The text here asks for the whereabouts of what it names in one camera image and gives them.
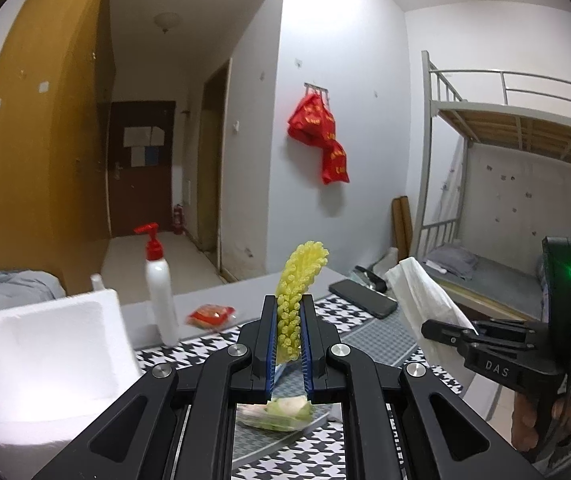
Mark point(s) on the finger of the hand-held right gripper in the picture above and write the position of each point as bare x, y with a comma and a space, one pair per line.
495, 349
445, 331

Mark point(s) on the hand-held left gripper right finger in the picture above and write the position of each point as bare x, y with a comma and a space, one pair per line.
307, 350

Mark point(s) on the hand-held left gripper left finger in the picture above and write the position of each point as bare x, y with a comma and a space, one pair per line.
268, 350

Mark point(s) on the yellow knobby soft scrubber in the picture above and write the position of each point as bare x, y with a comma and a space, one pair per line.
295, 290

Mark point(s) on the white foam box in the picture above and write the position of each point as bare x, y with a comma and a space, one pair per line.
40, 360

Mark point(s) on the person's right hand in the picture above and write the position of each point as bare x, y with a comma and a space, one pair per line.
523, 425

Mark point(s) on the green white plastic packet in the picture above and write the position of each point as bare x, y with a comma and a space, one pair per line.
280, 412

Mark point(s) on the white tube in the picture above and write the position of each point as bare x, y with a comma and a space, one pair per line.
435, 266

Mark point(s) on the red snack packet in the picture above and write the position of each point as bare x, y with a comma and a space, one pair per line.
210, 316

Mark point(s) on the houndstooth table cloth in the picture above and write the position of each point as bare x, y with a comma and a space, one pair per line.
375, 335

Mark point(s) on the grey folded clothes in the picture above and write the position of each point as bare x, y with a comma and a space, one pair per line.
453, 260

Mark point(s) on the black smartphone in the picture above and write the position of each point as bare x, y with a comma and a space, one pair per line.
363, 297

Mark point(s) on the leaning wooden boards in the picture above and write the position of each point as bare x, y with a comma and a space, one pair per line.
402, 225

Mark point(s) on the white pump lotion bottle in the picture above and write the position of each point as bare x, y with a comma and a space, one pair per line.
161, 300

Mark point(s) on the red fire extinguisher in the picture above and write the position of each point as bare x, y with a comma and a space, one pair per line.
178, 219

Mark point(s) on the wooden side door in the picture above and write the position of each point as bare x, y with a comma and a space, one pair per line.
211, 170

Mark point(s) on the red printed shopping bag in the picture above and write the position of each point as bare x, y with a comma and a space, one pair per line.
336, 162
310, 117

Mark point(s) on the dark brown entrance door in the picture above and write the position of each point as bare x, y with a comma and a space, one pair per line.
140, 190

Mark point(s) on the metal bunk bed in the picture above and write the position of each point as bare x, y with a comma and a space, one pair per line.
510, 125

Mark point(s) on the white paper notices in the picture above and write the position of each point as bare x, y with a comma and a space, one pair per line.
140, 140

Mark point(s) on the grey blue quilt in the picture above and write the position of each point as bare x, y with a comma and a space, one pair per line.
15, 285

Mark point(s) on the yellow wooden wardrobe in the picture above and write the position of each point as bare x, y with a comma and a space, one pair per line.
35, 135

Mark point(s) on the ceiling lamp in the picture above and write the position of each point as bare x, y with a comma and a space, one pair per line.
167, 21

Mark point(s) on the metal wall hook rack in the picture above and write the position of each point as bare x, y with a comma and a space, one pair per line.
315, 89

